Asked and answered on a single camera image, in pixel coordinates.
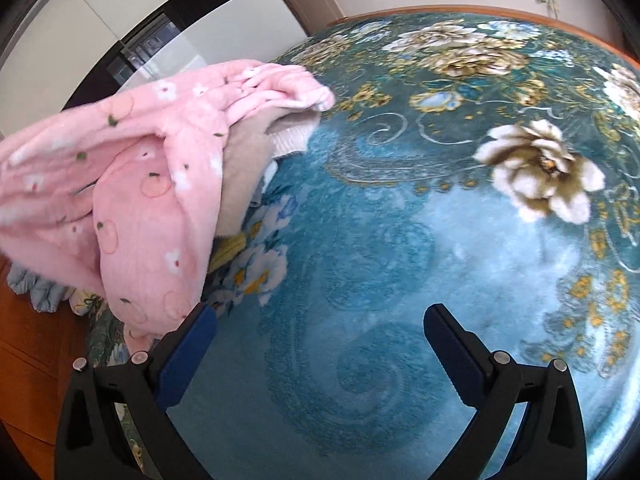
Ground teal floral bed blanket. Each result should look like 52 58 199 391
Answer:
84 11 640 480

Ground yellow knit garment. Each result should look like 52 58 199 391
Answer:
207 233 246 274

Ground wooden bed frame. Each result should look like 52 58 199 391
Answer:
1 283 88 479

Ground pink fleece pajama garment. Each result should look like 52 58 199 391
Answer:
1 60 335 352

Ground grey-blue folded quilt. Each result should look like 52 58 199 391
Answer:
6 262 74 313

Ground beige fleece garment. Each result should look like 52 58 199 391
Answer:
215 107 321 237

